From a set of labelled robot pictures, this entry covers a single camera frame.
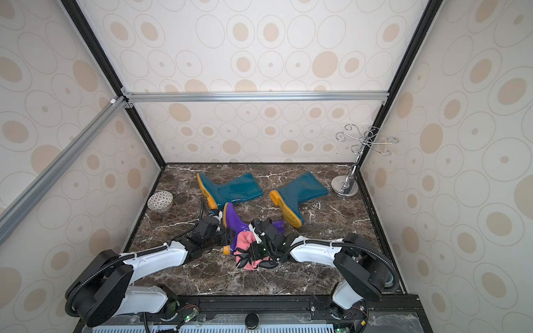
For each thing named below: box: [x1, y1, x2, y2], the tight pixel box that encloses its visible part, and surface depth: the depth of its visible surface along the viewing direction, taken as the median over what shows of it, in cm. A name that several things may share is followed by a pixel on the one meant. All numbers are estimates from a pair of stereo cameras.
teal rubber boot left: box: [196, 172, 264, 210], surface depth 106 cm
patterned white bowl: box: [147, 190, 174, 211], surface depth 102 cm
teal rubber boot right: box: [269, 172, 329, 229], surface depth 105 cm
